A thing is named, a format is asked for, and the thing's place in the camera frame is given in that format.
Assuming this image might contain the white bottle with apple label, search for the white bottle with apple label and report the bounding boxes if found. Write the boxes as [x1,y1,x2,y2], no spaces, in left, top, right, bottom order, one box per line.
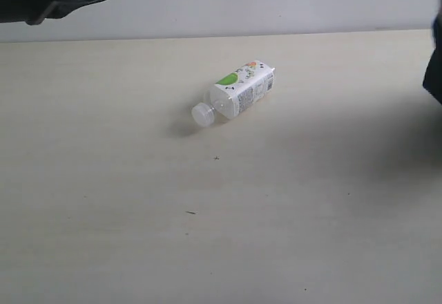
[191,60,275,127]

